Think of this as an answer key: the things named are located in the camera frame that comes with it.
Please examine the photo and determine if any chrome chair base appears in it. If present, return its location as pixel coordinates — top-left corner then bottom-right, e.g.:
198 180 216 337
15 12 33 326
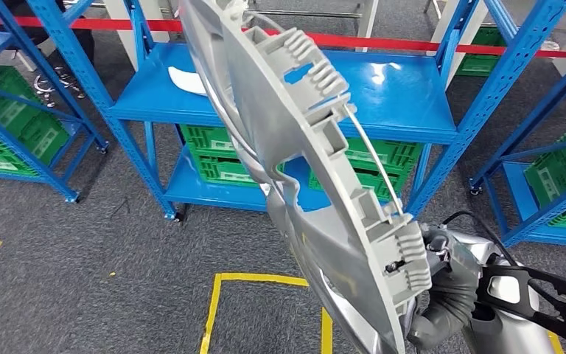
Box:
32 66 87 109

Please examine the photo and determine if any white table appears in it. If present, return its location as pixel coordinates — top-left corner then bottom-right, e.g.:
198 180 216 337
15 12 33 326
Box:
102 0 172 70
425 0 490 90
243 0 380 54

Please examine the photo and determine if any red barrier tape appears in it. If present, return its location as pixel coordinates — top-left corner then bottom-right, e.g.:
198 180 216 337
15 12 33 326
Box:
0 14 566 60

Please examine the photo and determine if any white plastic panel part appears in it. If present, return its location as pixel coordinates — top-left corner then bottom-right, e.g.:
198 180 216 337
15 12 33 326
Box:
167 66 209 97

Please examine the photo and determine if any person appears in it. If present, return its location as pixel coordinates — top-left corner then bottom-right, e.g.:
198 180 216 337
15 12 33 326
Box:
0 0 97 67

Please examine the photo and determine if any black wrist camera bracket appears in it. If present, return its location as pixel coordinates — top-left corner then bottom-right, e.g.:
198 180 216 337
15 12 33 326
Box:
475 264 566 343

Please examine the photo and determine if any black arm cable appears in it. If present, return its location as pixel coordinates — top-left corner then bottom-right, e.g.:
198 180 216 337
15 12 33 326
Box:
440 210 521 268

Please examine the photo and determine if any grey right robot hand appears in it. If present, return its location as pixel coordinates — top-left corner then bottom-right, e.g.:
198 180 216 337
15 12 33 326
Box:
420 226 483 294

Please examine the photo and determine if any silver plastic wheel cover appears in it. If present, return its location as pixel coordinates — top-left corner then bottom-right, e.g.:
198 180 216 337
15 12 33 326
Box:
179 0 433 354

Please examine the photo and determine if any thin black wire piece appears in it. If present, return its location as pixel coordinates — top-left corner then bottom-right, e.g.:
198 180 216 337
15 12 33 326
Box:
108 196 131 219

